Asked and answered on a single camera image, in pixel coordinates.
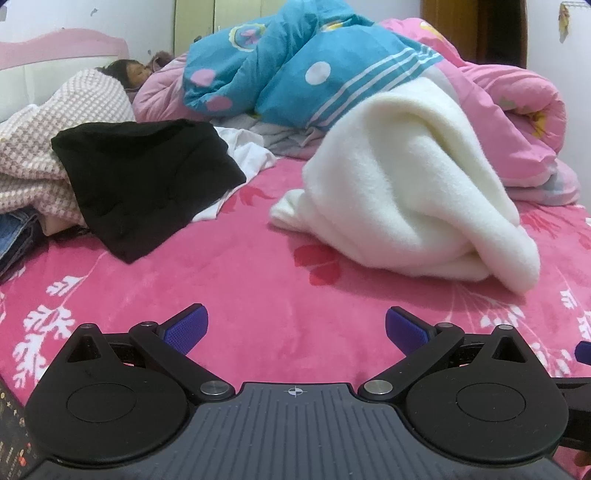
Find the white sweater with deer embroidery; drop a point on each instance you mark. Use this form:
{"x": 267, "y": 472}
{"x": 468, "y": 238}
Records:
{"x": 406, "y": 184}

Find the blue jeans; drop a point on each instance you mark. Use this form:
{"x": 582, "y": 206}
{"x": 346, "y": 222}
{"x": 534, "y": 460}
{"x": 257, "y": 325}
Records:
{"x": 18, "y": 240}

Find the pale yellow wardrobe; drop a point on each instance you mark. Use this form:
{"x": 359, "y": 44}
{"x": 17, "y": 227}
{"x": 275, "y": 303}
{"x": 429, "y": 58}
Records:
{"x": 198, "y": 23}

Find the pink floral bed blanket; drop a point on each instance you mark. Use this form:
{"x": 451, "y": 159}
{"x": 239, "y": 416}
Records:
{"x": 231, "y": 277}

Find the pink white checked garment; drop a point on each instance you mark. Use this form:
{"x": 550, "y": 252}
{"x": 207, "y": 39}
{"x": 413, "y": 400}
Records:
{"x": 60, "y": 115}

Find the grey crumpled cloth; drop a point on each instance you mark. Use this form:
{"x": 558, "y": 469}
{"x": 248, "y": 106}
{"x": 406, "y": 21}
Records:
{"x": 286, "y": 134}

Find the black garment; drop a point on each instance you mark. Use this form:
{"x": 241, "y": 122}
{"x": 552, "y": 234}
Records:
{"x": 147, "y": 184}

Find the dark printed book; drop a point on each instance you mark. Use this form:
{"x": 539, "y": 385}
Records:
{"x": 11, "y": 429}

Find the pink white headboard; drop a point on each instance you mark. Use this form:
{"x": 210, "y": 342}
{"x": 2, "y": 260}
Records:
{"x": 41, "y": 60}

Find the blue pink cartoon quilt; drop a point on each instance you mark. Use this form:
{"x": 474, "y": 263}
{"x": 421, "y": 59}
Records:
{"x": 323, "y": 60}

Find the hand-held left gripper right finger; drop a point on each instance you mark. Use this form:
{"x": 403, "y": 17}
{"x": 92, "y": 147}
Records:
{"x": 406, "y": 330}

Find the white shirt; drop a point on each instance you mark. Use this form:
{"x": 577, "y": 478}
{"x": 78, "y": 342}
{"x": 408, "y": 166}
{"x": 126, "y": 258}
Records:
{"x": 249, "y": 157}

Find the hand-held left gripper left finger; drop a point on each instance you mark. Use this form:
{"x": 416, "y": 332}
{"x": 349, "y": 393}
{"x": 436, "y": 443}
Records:
{"x": 187, "y": 330}

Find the brown wooden door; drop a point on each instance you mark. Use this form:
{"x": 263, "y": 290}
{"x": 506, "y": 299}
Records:
{"x": 485, "y": 32}

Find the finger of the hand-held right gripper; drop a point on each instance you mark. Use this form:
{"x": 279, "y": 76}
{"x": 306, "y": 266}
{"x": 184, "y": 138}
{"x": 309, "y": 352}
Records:
{"x": 584, "y": 353}
{"x": 579, "y": 384}

